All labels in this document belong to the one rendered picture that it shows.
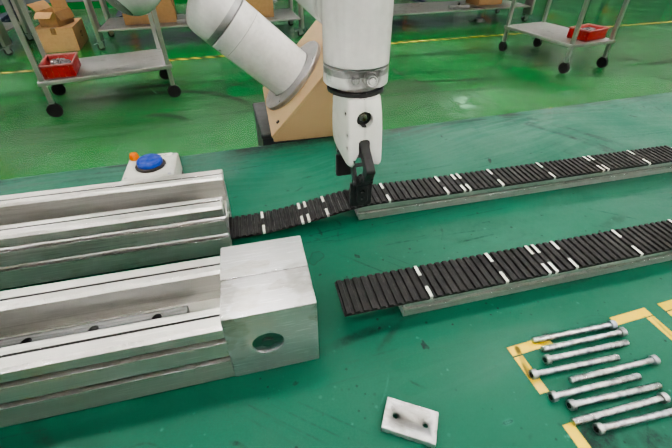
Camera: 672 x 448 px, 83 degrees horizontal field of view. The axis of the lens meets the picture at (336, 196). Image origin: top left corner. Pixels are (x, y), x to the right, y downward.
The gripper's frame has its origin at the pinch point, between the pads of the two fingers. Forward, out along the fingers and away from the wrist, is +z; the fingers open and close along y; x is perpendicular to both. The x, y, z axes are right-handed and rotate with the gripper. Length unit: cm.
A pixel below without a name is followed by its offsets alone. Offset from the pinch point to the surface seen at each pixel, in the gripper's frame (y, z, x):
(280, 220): -0.6, 5.0, 11.7
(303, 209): 0.7, 4.5, 7.8
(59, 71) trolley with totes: 262, 52, 140
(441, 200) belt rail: -1.4, 5.2, -15.3
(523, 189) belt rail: -2.1, 5.0, -30.5
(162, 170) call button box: 11.0, 0.1, 29.2
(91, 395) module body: -23.9, 3.8, 32.4
